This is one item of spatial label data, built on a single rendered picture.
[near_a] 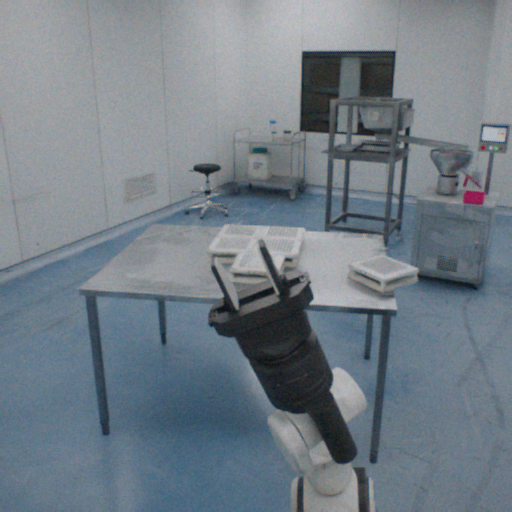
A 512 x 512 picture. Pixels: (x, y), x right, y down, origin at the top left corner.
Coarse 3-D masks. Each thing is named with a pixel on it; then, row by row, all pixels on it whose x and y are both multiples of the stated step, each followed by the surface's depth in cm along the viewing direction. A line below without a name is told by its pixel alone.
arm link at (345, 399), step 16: (336, 368) 74; (320, 384) 66; (336, 384) 71; (352, 384) 71; (272, 400) 67; (288, 400) 66; (304, 400) 65; (320, 400) 65; (336, 400) 69; (352, 400) 70; (288, 416) 69; (304, 416) 68; (320, 416) 64; (336, 416) 65; (352, 416) 71; (304, 432) 68; (320, 432) 66; (336, 432) 65; (336, 448) 67; (352, 448) 68
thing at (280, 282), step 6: (258, 240) 61; (258, 246) 60; (264, 246) 60; (258, 252) 60; (264, 252) 60; (264, 258) 60; (270, 258) 60; (264, 264) 60; (270, 264) 60; (270, 270) 61; (276, 270) 62; (270, 276) 61; (276, 276) 61; (282, 276) 63; (276, 282) 61; (282, 282) 62; (288, 282) 63; (276, 288) 61; (282, 288) 62
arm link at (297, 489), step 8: (296, 480) 90; (368, 480) 87; (296, 488) 88; (368, 488) 86; (296, 496) 87; (368, 496) 85; (296, 504) 86; (328, 504) 85; (336, 504) 85; (368, 504) 84
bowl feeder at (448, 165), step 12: (432, 156) 482; (444, 156) 471; (456, 156) 467; (468, 156) 470; (444, 168) 479; (456, 168) 476; (444, 180) 485; (456, 180) 484; (480, 180) 474; (444, 192) 488; (456, 192) 489
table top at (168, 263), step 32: (160, 224) 367; (128, 256) 309; (160, 256) 309; (192, 256) 309; (320, 256) 309; (352, 256) 309; (96, 288) 266; (128, 288) 266; (160, 288) 266; (192, 288) 266; (320, 288) 266; (352, 288) 266
